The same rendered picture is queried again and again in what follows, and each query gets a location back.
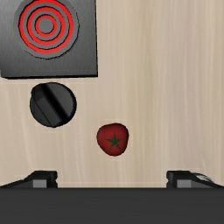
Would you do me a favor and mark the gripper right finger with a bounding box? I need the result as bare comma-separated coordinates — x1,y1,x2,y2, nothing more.
165,170,224,189

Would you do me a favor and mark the stove plate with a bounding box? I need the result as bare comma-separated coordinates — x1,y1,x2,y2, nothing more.
0,0,99,129

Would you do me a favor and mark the red tomato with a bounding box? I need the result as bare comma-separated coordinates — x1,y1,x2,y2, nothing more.
96,122,130,158

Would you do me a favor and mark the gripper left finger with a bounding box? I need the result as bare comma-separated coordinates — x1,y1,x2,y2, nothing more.
0,170,59,189

